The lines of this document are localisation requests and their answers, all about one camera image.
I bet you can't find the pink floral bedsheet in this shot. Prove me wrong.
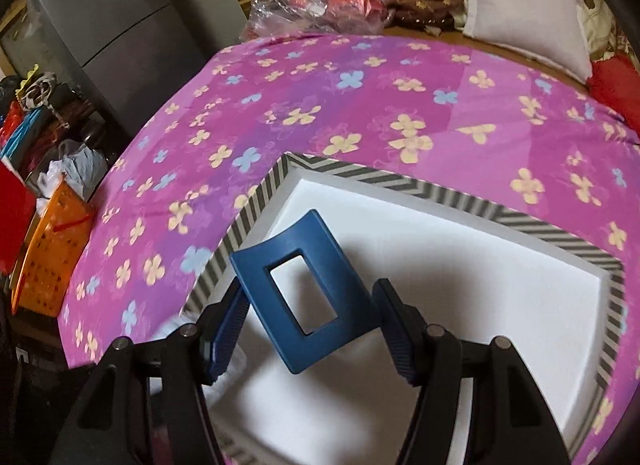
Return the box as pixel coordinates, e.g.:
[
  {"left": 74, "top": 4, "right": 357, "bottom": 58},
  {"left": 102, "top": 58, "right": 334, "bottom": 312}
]
[{"left": 58, "top": 35, "right": 639, "bottom": 464}]

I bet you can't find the orange plastic basket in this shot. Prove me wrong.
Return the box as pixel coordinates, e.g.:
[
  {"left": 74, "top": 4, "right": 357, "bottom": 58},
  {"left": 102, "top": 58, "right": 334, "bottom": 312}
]
[{"left": 11, "top": 179, "right": 96, "bottom": 318}]

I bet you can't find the white small pillow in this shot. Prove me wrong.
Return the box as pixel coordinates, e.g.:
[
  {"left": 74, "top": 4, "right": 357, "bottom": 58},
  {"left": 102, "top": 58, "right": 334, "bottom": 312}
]
[{"left": 463, "top": 0, "right": 592, "bottom": 84}]

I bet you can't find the red cushion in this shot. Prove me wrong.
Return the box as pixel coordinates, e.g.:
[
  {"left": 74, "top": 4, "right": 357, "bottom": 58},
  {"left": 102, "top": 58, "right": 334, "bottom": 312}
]
[{"left": 587, "top": 55, "right": 640, "bottom": 133}]

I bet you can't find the clear plastic bag pile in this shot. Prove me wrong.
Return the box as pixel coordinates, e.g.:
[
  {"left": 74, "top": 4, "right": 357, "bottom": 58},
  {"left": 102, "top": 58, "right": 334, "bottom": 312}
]
[{"left": 240, "top": 0, "right": 393, "bottom": 42}]

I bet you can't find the striped white tray box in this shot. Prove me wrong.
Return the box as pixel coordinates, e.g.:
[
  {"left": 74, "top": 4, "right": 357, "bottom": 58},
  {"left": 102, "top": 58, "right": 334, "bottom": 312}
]
[{"left": 184, "top": 153, "right": 626, "bottom": 464}]

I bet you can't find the grey refrigerator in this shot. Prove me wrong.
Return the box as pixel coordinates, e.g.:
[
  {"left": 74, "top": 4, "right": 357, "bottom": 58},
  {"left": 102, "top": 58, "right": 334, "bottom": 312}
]
[{"left": 36, "top": 0, "right": 206, "bottom": 136}]

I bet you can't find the blue hair claw clip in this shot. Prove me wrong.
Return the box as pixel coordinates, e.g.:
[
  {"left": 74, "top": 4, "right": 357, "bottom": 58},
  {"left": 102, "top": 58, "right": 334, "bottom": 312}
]
[{"left": 230, "top": 210, "right": 378, "bottom": 374}]

